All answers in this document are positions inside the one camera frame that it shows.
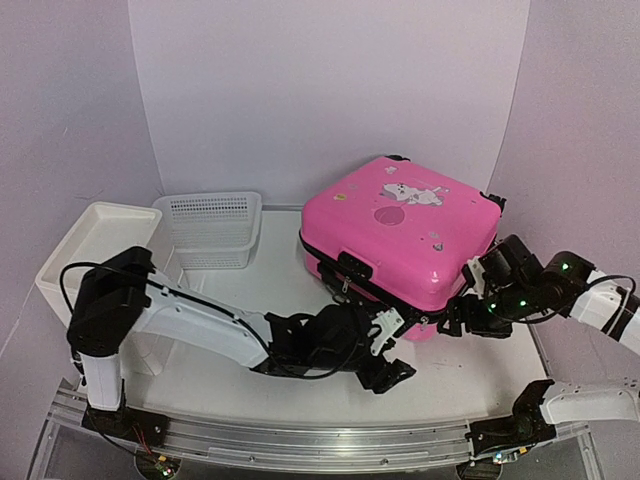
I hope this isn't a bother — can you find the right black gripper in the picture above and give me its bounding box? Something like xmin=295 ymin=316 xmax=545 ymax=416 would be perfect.
xmin=437 ymin=283 xmax=535 ymax=339

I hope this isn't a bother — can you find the pink hard-shell suitcase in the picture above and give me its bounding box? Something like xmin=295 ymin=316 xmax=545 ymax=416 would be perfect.
xmin=299 ymin=155 xmax=506 ymax=342

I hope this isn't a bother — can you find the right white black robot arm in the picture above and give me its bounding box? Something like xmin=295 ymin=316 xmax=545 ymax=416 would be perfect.
xmin=437 ymin=235 xmax=639 ymax=465

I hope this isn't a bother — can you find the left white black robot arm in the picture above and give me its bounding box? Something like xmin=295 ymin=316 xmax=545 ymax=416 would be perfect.
xmin=58 ymin=246 xmax=416 ymax=437

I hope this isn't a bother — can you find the white perforated plastic basket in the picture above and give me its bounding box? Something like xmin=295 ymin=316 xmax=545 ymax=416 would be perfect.
xmin=152 ymin=191 xmax=262 ymax=270

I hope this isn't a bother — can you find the white rectangular foam box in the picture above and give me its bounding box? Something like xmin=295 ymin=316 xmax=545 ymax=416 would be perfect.
xmin=36 ymin=202 xmax=188 ymax=326

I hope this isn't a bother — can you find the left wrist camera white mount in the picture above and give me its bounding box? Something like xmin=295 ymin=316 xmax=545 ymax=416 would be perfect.
xmin=368 ymin=308 xmax=405 ymax=356

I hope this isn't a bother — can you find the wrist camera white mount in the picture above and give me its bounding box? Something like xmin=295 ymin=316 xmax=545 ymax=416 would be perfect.
xmin=368 ymin=308 xmax=405 ymax=356
xmin=462 ymin=255 xmax=495 ymax=298

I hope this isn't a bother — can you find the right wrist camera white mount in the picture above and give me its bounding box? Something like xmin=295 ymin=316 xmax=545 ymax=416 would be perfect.
xmin=462 ymin=255 xmax=495 ymax=298

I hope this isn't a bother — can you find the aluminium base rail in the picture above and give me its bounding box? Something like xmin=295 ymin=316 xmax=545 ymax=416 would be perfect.
xmin=47 ymin=377 xmax=589 ymax=464

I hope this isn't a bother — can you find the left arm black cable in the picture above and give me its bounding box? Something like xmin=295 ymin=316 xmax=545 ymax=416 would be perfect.
xmin=58 ymin=261 xmax=151 ymax=311

